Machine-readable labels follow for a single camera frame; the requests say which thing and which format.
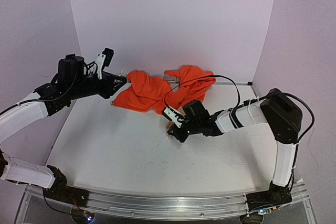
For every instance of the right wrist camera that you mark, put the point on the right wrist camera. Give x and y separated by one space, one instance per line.
174 115

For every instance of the mannequin hand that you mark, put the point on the mannequin hand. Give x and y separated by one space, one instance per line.
169 127

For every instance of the aluminium front rail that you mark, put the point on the aluminium front rail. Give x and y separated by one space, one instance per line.
175 208

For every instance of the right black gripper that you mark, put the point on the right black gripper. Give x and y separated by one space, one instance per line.
180 132

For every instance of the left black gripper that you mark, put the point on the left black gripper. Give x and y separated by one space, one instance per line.
109 88

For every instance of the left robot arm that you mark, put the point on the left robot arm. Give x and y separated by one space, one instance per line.
36 106

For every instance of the clear nail polish bottle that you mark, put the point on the clear nail polish bottle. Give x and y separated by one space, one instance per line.
122 73

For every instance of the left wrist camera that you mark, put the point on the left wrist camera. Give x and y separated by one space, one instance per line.
103 60

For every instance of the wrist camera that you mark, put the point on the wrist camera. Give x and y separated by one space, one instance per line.
174 115
103 60

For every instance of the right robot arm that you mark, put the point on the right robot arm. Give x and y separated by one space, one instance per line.
276 110

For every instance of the orange cloth garment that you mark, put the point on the orange cloth garment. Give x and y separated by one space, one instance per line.
146 92

